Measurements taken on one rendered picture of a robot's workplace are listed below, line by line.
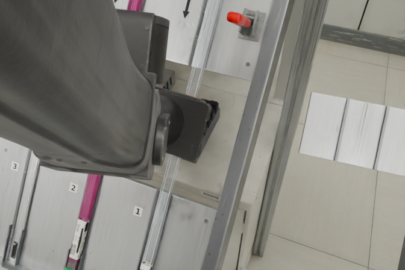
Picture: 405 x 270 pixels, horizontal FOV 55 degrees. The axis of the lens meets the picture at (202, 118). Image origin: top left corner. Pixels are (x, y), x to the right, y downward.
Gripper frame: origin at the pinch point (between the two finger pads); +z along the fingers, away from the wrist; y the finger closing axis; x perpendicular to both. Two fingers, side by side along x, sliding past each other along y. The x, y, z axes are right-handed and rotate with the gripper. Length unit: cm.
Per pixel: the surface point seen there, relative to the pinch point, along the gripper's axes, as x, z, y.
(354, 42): -45, 192, -32
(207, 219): 12.8, 1.2, -6.4
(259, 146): 7.1, 42.3, -7.1
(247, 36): -12.4, 1.5, -5.1
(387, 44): -48, 190, -48
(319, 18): -20.6, 22.8, -12.8
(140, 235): 18.5, 1.2, 2.4
